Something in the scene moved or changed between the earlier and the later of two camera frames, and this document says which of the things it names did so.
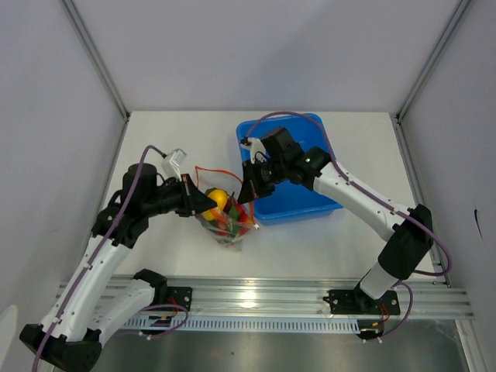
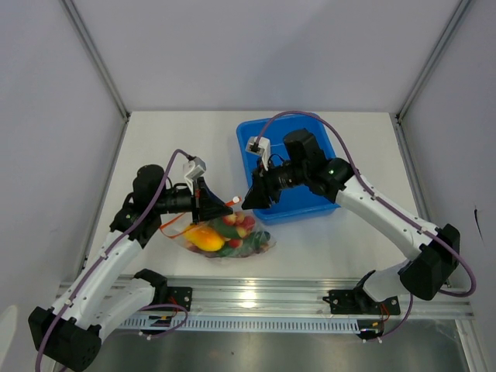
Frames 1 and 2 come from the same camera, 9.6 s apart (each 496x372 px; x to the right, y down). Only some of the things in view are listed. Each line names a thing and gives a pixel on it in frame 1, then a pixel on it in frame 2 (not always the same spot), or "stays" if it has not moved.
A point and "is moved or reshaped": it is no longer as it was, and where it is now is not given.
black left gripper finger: (199, 201) → (208, 211)
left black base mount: (164, 294) stays
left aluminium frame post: (80, 27) stays
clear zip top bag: (230, 221) is moved or reshaped
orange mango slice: (220, 198) is moved or reshaped
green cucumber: (233, 224) → (250, 244)
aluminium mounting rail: (431, 296) stays
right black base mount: (359, 301) stays
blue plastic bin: (291, 201) stays
